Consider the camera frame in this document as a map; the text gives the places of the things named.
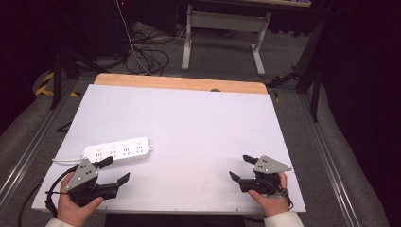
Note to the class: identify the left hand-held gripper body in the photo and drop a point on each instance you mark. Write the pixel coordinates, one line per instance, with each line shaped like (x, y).
(82, 175)

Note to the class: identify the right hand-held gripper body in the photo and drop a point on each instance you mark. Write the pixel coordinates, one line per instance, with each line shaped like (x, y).
(269, 165)

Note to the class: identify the person's left hand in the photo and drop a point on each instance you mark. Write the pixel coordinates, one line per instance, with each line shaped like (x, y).
(72, 211)

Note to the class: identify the person's right hand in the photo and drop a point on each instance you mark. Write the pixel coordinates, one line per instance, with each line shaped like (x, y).
(272, 203)

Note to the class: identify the white power strip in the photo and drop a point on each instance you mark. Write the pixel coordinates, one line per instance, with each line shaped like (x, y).
(121, 150)

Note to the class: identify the white board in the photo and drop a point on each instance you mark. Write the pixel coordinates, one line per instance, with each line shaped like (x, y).
(189, 132)

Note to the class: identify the yellow black floor tape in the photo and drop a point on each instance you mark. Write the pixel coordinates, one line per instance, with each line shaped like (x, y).
(44, 85)

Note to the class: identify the black metal stand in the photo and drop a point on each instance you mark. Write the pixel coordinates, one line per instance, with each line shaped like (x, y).
(310, 72)
(63, 67)

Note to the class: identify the aluminium floor rail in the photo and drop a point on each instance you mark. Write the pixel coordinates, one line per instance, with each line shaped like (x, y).
(329, 157)
(26, 151)

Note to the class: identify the white metal desk frame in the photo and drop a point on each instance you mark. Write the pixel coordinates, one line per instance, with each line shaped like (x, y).
(222, 23)

